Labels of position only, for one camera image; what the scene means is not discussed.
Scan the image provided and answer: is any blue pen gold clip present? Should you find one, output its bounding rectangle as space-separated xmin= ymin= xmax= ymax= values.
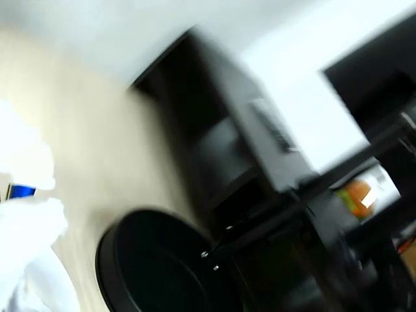
xmin=6 ymin=183 xmax=37 ymax=200

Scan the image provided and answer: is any black round base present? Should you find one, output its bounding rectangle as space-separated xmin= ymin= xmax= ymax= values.
xmin=95 ymin=209 xmax=241 ymax=312

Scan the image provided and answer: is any black cabinet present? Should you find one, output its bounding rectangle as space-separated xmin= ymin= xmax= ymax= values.
xmin=131 ymin=27 xmax=318 ymax=228

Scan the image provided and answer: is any black metal stand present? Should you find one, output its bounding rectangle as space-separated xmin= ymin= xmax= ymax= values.
xmin=211 ymin=123 xmax=416 ymax=312

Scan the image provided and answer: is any orange green object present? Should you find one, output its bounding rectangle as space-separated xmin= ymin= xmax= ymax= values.
xmin=336 ymin=180 xmax=376 ymax=225

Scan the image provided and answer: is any black monitor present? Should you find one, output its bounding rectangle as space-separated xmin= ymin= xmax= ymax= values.
xmin=321 ymin=12 xmax=416 ymax=183

